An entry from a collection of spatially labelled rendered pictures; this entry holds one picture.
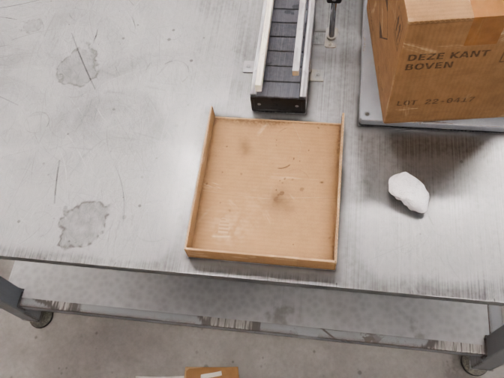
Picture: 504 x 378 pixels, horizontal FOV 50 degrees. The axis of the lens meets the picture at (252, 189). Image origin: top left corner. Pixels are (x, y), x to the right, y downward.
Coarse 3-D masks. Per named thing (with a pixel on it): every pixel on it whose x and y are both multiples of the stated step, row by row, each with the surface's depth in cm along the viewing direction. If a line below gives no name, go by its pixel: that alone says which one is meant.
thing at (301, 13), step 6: (300, 0) 104; (306, 0) 105; (300, 6) 104; (300, 12) 103; (300, 18) 102; (300, 24) 102; (300, 30) 101; (300, 36) 100; (300, 42) 100; (300, 48) 99; (294, 54) 99; (300, 54) 98; (294, 60) 98; (300, 60) 99; (294, 66) 97; (294, 72) 97
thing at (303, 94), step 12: (264, 0) 117; (312, 0) 116; (264, 12) 115; (312, 12) 114; (312, 24) 113; (312, 36) 116; (252, 84) 107; (252, 96) 106; (300, 96) 104; (252, 108) 109; (264, 108) 108; (276, 108) 108; (288, 108) 107; (300, 108) 107
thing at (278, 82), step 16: (288, 0) 116; (272, 16) 114; (288, 16) 114; (304, 16) 113; (272, 32) 112; (288, 32) 112; (304, 32) 111; (272, 48) 110; (288, 48) 110; (272, 64) 108; (288, 64) 108; (272, 80) 106; (288, 80) 106; (256, 96) 105; (272, 96) 105; (288, 96) 104
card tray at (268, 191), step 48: (240, 144) 106; (288, 144) 105; (336, 144) 104; (240, 192) 101; (288, 192) 100; (336, 192) 99; (192, 240) 97; (240, 240) 97; (288, 240) 96; (336, 240) 91
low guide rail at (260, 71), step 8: (272, 0) 111; (272, 8) 112; (264, 24) 109; (264, 32) 108; (264, 40) 107; (264, 48) 106; (264, 56) 105; (264, 64) 105; (256, 72) 103; (256, 80) 102; (256, 88) 103
